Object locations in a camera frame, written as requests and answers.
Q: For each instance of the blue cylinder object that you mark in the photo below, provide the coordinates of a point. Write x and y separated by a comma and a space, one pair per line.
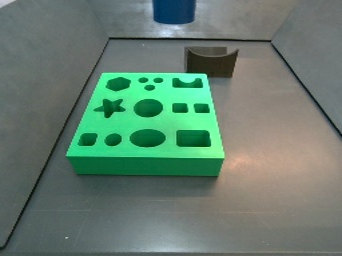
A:
174, 11

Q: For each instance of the green shape sorter block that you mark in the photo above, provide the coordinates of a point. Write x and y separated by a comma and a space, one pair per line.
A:
148, 125

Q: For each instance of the dark concave shape block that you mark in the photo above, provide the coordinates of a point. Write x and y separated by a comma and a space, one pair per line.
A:
210, 60

